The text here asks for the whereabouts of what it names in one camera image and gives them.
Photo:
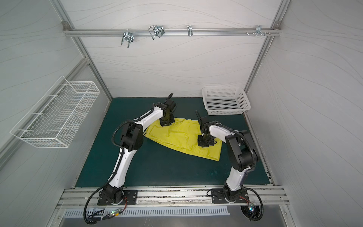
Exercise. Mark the white slotted vent strip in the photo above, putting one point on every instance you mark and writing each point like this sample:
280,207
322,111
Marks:
193,211

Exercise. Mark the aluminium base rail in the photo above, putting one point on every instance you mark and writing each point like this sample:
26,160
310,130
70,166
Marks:
173,196

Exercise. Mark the yellow long pants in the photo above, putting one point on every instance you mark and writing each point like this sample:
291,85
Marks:
182,136

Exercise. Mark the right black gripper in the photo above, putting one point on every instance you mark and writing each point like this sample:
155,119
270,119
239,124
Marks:
205,142

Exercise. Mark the white wire wall basket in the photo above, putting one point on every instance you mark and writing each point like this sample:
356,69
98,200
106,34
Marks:
55,119

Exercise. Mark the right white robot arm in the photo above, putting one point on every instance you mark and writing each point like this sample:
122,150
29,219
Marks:
241,155

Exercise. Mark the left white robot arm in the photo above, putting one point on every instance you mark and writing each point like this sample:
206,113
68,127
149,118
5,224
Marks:
128,136

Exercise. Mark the metal u-bolt clamp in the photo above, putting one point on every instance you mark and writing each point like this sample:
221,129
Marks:
128,38
156,31

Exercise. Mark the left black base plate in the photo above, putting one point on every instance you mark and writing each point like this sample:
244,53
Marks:
129,197

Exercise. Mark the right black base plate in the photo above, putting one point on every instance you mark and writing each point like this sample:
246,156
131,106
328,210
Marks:
217,195

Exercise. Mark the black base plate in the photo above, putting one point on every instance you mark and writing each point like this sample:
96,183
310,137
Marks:
129,197
217,195

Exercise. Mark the horizontal aluminium top rail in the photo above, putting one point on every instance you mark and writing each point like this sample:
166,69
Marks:
169,32

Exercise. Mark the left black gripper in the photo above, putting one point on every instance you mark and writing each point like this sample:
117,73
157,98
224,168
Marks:
166,121

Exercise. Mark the white plastic perforated basket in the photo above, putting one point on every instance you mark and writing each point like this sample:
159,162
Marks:
225,101

